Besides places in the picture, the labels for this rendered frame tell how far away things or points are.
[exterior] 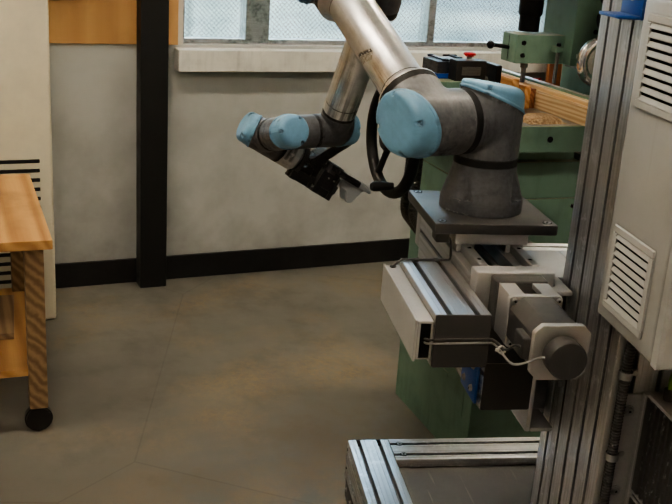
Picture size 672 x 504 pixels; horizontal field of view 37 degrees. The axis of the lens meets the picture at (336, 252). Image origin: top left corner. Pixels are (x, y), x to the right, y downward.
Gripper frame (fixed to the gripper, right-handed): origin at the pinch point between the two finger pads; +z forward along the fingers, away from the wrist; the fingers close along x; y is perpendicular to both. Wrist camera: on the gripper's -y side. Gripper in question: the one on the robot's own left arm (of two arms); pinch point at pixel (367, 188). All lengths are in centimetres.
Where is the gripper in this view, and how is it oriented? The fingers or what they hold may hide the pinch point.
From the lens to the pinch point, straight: 241.8
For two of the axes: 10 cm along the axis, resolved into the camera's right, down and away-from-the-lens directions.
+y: -5.2, 8.5, 1.0
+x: 3.5, 3.2, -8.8
